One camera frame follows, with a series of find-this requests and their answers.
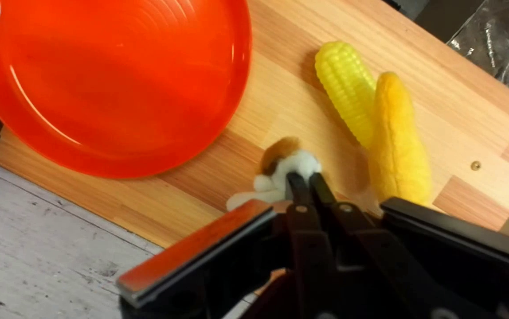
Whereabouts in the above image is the clear plastic bag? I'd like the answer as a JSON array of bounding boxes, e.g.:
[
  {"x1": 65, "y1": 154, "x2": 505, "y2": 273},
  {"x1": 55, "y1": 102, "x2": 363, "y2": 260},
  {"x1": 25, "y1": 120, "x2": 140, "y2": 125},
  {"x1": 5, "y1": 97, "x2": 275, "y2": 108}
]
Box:
[{"x1": 443, "y1": 0, "x2": 509, "y2": 102}]

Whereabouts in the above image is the white plush toy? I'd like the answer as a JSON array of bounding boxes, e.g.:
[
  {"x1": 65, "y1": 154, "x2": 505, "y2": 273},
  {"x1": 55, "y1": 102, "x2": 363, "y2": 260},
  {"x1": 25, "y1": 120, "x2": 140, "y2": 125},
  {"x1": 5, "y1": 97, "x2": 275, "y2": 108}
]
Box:
[{"x1": 225, "y1": 134, "x2": 324, "y2": 214}]

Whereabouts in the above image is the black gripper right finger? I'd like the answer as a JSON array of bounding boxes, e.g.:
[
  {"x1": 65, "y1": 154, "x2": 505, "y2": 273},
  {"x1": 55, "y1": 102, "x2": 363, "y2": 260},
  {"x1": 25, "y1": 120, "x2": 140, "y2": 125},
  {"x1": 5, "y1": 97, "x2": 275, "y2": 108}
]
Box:
[{"x1": 310, "y1": 170, "x2": 509, "y2": 319}]

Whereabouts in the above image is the orange plastic plate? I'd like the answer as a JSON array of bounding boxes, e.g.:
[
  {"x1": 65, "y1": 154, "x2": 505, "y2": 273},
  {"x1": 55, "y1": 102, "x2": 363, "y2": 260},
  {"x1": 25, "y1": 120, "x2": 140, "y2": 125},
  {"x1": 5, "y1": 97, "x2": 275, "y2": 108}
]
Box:
[{"x1": 0, "y1": 0, "x2": 255, "y2": 180}]

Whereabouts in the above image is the wooden cutting board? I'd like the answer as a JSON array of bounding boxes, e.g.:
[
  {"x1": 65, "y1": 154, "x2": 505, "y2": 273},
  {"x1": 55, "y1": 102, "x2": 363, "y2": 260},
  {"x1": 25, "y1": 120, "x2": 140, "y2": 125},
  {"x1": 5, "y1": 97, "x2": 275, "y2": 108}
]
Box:
[{"x1": 0, "y1": 0, "x2": 509, "y2": 250}]

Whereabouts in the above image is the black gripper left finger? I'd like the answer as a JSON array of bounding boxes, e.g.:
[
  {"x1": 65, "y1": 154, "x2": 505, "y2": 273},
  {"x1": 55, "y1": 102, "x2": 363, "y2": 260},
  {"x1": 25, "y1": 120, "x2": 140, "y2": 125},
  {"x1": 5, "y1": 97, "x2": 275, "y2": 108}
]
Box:
[{"x1": 115, "y1": 168, "x2": 333, "y2": 319}]

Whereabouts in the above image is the yellow corn plush toy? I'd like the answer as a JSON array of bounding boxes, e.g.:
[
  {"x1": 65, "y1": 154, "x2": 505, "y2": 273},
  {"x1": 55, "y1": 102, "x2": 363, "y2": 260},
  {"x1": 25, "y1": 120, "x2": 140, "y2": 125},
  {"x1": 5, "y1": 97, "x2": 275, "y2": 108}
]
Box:
[{"x1": 312, "y1": 39, "x2": 436, "y2": 209}]

